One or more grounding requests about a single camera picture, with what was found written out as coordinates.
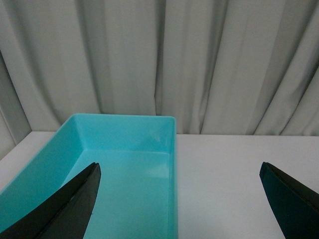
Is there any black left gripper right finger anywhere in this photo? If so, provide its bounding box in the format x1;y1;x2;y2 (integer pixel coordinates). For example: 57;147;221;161
259;162;319;239

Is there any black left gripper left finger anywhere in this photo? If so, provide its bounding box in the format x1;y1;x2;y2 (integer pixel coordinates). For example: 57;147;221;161
0;162;101;239

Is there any turquoise plastic storage bin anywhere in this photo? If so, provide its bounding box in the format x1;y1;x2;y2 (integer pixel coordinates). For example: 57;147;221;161
0;114;178;239

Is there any grey pleated curtain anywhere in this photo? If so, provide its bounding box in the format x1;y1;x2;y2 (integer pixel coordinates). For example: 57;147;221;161
0;0;319;156

